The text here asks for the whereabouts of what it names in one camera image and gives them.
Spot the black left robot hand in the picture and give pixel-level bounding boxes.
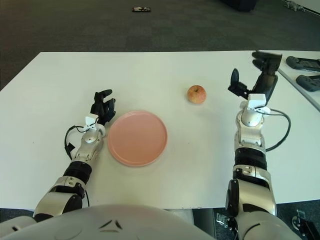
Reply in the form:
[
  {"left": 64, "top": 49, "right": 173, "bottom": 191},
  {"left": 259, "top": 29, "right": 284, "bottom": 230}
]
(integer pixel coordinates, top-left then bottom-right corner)
[{"left": 90, "top": 89, "right": 117, "bottom": 127}]

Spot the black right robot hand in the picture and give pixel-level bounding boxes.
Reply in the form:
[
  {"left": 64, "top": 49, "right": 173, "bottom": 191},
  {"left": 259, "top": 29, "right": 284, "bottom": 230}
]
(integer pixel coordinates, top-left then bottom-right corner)
[{"left": 227, "top": 51, "right": 283, "bottom": 103}]

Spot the red yellow apple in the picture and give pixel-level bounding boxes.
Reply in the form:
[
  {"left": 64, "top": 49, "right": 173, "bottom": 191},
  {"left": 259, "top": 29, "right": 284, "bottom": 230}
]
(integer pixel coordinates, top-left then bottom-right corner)
[{"left": 187, "top": 84, "right": 208, "bottom": 104}]

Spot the pink round plate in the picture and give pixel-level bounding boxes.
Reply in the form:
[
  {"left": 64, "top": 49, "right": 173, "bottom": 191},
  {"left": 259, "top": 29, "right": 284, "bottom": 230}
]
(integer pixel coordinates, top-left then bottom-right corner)
[{"left": 107, "top": 110, "right": 168, "bottom": 168}]

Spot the dark grey handheld controller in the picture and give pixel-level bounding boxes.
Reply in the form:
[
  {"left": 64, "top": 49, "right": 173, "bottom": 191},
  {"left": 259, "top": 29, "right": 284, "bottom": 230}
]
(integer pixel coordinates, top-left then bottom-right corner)
[
  {"left": 285, "top": 55, "right": 320, "bottom": 73},
  {"left": 295, "top": 74, "right": 320, "bottom": 93}
]

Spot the grey crumpled cloth item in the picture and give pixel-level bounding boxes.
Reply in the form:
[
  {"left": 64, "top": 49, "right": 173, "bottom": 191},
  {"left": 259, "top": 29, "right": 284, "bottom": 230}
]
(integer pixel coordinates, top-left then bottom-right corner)
[{"left": 283, "top": 1, "right": 306, "bottom": 12}]

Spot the large black case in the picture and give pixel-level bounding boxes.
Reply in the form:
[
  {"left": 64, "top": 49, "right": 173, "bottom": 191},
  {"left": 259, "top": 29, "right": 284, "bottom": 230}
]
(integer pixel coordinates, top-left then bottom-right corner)
[{"left": 219, "top": 0, "right": 258, "bottom": 11}]

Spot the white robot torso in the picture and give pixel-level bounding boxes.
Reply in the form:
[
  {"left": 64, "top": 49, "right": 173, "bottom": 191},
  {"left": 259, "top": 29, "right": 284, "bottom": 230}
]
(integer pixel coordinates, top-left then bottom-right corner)
[{"left": 0, "top": 204, "right": 320, "bottom": 240}]

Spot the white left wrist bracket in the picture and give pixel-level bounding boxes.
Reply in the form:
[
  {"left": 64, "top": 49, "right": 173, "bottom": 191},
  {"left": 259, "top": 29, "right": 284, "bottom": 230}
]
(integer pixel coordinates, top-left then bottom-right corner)
[{"left": 84, "top": 113, "right": 99, "bottom": 131}]

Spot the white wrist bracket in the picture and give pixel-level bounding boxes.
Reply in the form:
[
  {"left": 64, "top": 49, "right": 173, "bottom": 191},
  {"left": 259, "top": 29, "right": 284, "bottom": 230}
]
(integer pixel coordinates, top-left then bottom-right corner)
[
  {"left": 84, "top": 113, "right": 99, "bottom": 131},
  {"left": 246, "top": 93, "right": 267, "bottom": 111}
]

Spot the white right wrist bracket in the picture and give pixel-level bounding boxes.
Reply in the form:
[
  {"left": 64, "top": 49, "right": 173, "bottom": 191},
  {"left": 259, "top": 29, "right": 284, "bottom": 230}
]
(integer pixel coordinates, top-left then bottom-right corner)
[{"left": 246, "top": 93, "right": 267, "bottom": 111}]

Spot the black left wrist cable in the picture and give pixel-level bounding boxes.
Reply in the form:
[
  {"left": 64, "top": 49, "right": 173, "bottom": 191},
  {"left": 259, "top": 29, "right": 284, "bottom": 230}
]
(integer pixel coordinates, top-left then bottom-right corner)
[{"left": 64, "top": 124, "right": 88, "bottom": 160}]

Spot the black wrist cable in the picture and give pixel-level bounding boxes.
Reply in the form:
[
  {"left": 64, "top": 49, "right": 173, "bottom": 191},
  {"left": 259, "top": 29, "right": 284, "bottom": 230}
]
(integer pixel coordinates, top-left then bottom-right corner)
[
  {"left": 259, "top": 107, "right": 292, "bottom": 153},
  {"left": 64, "top": 124, "right": 88, "bottom": 160}
]

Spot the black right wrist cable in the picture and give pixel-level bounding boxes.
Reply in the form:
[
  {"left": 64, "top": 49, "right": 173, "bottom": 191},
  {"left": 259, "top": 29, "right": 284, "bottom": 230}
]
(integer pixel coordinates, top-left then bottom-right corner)
[{"left": 259, "top": 107, "right": 292, "bottom": 153}]

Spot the silver metal caster bracket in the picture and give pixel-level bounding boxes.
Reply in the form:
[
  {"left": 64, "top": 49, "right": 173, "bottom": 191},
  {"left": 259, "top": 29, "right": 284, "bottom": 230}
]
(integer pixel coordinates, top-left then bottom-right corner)
[{"left": 216, "top": 212, "right": 237, "bottom": 230}]

